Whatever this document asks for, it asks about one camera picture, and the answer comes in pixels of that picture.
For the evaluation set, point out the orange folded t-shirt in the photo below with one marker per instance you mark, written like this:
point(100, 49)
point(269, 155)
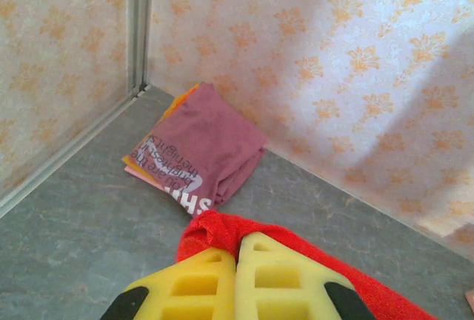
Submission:
point(174, 107)

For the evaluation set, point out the pink plastic basket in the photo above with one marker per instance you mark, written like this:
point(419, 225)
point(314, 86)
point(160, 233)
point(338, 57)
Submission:
point(470, 299)

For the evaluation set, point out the pink folded t-shirt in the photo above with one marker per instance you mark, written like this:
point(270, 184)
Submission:
point(137, 174)

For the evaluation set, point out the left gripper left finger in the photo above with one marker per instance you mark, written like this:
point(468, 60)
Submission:
point(200, 294)

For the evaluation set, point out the aluminium frame post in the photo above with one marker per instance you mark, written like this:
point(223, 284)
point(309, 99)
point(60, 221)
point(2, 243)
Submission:
point(140, 20)

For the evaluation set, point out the maroon printed folded t-shirt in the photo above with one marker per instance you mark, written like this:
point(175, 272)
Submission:
point(218, 131)

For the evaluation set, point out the aluminium table side rail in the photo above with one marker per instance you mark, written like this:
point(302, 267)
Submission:
point(55, 157)

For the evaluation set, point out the red t-shirt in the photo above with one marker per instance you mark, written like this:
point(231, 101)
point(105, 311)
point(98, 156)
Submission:
point(222, 229)

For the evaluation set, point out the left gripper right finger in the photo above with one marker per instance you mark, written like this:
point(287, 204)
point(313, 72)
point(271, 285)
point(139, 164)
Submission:
point(281, 290)

